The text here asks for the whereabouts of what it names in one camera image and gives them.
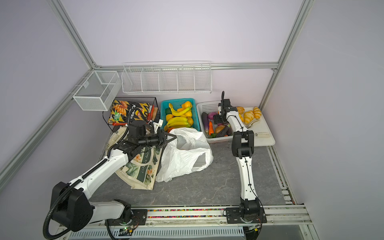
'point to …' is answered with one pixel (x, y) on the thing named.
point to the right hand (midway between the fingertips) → (221, 120)
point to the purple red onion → (210, 115)
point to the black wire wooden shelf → (154, 113)
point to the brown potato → (219, 128)
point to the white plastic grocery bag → (188, 152)
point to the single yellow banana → (178, 113)
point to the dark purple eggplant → (204, 117)
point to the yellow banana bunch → (177, 122)
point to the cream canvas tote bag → (139, 172)
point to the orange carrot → (211, 129)
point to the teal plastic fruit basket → (177, 103)
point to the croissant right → (257, 112)
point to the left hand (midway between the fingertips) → (176, 139)
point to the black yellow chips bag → (123, 112)
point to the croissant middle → (248, 117)
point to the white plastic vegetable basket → (208, 107)
